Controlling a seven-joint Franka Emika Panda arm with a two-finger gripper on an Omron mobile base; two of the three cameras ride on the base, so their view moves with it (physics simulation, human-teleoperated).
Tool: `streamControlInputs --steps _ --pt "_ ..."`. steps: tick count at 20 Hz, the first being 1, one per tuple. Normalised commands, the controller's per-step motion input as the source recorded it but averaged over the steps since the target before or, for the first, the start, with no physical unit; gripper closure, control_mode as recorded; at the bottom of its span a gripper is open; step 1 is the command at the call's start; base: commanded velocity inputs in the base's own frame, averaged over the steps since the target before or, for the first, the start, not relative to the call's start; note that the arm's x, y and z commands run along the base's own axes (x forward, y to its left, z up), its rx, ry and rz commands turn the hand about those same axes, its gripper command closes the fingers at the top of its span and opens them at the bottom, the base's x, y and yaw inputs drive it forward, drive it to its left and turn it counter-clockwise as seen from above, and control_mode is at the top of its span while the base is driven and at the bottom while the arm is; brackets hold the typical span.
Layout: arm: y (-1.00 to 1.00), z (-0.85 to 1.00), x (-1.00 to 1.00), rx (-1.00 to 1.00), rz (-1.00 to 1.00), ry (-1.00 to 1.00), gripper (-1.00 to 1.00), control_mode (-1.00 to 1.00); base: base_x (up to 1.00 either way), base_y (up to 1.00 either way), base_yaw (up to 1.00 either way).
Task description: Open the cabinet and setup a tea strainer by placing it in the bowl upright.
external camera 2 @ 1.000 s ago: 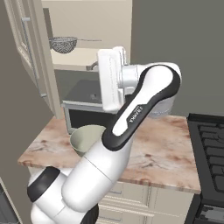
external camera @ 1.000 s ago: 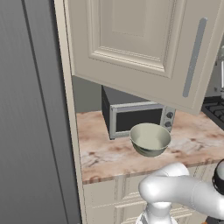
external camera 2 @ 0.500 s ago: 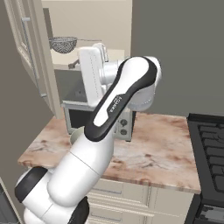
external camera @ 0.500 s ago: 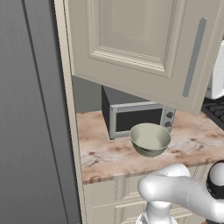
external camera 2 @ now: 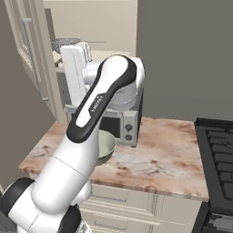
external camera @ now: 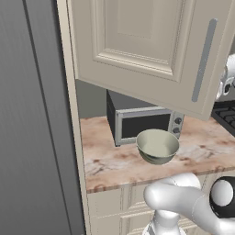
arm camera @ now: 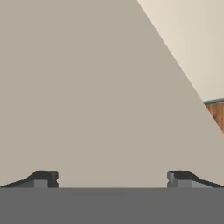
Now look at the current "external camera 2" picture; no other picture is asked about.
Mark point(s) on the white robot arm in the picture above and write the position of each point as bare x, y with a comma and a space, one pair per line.
63, 170

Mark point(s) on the beige cabinet door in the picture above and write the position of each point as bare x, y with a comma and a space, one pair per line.
39, 39

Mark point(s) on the beige base cupboard door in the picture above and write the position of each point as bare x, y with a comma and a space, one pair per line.
179, 215

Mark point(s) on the beige wall cabinet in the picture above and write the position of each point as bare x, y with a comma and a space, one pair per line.
106, 24

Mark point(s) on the pale green bowl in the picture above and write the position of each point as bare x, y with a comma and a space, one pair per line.
106, 145

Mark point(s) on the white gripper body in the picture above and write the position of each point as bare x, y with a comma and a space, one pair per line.
73, 72

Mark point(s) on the grey microwave oven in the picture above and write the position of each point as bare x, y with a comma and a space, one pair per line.
129, 127

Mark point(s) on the black hob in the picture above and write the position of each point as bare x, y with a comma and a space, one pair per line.
218, 170

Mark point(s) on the beige drawer front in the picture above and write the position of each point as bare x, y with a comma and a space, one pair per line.
139, 198
136, 223

